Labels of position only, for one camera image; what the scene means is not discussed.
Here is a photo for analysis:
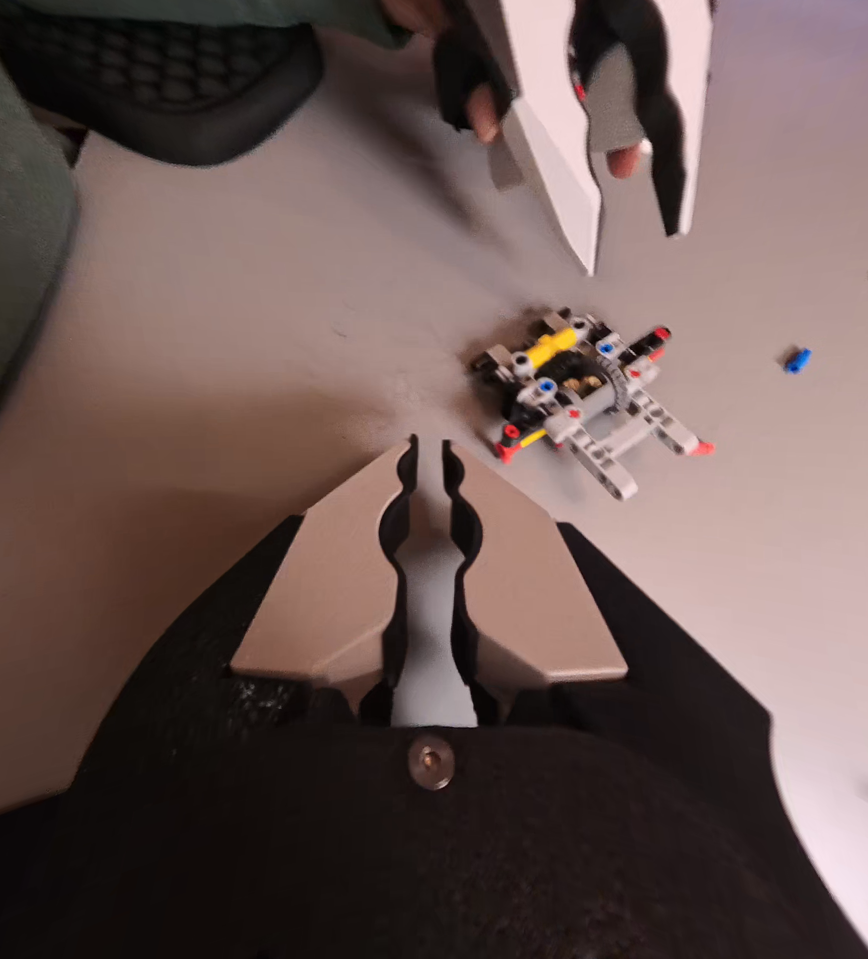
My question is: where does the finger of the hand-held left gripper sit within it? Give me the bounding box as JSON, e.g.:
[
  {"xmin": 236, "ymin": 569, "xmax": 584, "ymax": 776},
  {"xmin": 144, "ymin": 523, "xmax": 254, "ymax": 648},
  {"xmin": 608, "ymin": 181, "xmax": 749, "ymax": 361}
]
[
  {"xmin": 498, "ymin": 0, "xmax": 603, "ymax": 278},
  {"xmin": 605, "ymin": 0, "xmax": 715, "ymax": 238}
]

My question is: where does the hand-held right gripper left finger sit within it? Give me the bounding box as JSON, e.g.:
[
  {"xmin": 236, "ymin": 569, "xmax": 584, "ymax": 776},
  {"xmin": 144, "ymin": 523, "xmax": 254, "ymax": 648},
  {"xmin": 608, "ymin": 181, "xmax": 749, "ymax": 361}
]
[{"xmin": 229, "ymin": 435, "xmax": 420, "ymax": 716}]

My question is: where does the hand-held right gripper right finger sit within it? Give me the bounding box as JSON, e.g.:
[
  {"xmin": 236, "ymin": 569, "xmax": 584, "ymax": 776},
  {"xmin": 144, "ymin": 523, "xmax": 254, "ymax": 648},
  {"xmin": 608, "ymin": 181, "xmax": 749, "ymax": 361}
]
[{"xmin": 441, "ymin": 439, "xmax": 630, "ymax": 722}]

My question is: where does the grey lego gearbox assembly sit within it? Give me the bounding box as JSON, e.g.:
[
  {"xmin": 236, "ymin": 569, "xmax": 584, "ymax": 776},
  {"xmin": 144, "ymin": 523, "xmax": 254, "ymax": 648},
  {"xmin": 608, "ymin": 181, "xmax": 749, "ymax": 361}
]
[{"xmin": 467, "ymin": 306, "xmax": 716, "ymax": 501}]

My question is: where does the person's left hand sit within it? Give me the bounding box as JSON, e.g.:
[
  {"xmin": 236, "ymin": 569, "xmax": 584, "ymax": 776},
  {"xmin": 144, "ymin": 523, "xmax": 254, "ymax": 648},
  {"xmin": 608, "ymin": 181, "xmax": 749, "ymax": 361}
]
[{"xmin": 385, "ymin": 0, "xmax": 641, "ymax": 179}]

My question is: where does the person's green shirt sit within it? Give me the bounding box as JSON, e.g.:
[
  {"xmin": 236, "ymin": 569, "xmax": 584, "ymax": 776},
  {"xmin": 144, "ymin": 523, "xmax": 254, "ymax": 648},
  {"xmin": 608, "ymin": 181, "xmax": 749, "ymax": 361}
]
[{"xmin": 0, "ymin": 0, "xmax": 81, "ymax": 480}]

